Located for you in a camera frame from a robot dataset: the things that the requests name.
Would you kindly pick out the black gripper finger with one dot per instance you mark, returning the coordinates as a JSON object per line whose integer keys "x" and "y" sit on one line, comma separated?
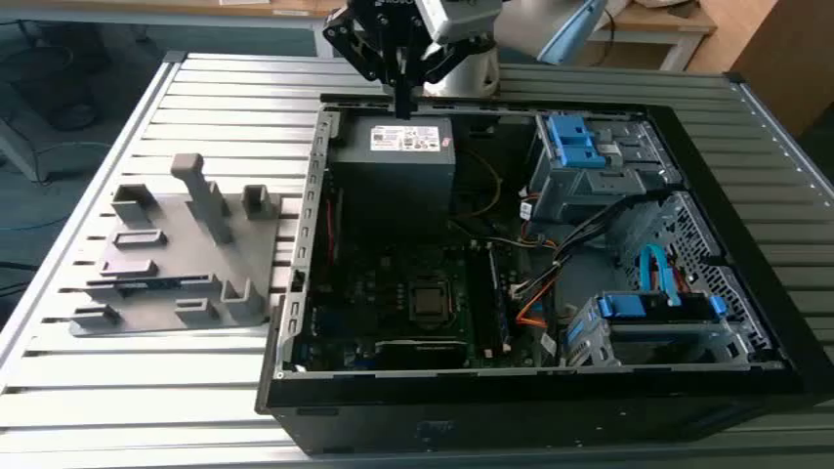
{"x": 450, "y": 61}
{"x": 356, "y": 56}

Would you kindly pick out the green RAM stick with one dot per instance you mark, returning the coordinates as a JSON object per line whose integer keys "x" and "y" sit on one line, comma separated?
{"x": 157, "y": 283}

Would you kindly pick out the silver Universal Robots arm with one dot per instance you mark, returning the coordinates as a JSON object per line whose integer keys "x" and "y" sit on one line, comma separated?
{"x": 469, "y": 73}

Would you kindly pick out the large blue disk carrier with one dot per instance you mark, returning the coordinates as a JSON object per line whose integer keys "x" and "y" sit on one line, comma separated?
{"x": 570, "y": 131}

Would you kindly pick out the grey power supply unit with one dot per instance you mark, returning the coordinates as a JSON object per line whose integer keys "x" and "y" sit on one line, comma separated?
{"x": 392, "y": 176}

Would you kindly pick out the long wooden desk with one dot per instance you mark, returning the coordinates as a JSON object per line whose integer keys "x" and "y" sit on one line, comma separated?
{"x": 196, "y": 12}

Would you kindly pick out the small blue disk carrier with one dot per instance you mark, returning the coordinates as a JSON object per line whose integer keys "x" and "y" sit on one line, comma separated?
{"x": 584, "y": 156}

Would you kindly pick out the grey metal disk bay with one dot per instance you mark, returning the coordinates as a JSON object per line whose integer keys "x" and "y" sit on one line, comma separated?
{"x": 586, "y": 190}

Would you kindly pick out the grey parts rack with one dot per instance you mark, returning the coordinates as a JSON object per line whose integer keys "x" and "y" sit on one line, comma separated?
{"x": 196, "y": 254}

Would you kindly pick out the dark green motherboard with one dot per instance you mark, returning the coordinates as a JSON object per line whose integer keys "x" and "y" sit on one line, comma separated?
{"x": 365, "y": 293}

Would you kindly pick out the silver CPU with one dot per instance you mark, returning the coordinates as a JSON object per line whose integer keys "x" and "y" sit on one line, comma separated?
{"x": 430, "y": 299}

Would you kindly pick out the CPU socket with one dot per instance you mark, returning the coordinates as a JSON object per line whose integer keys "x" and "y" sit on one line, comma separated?
{"x": 409, "y": 300}

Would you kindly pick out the brown wooden cabinet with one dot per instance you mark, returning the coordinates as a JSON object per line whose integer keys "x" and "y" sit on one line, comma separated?
{"x": 783, "y": 58}

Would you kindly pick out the hard disk in blue carrier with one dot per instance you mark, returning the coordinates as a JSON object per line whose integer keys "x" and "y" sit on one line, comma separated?
{"x": 659, "y": 308}

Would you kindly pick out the black graphics card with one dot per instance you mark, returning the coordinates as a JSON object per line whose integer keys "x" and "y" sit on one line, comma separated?
{"x": 424, "y": 353}

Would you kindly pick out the grey lower disk cage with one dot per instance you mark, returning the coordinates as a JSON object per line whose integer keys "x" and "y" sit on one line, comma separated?
{"x": 652, "y": 342}

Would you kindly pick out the black open PC case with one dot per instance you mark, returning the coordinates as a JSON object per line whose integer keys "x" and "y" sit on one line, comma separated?
{"x": 521, "y": 415}

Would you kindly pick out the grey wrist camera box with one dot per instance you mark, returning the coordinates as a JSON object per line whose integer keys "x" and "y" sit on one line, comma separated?
{"x": 457, "y": 19}

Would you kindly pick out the wooden desk white frame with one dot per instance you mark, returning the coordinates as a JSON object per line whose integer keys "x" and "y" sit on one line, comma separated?
{"x": 652, "y": 22}

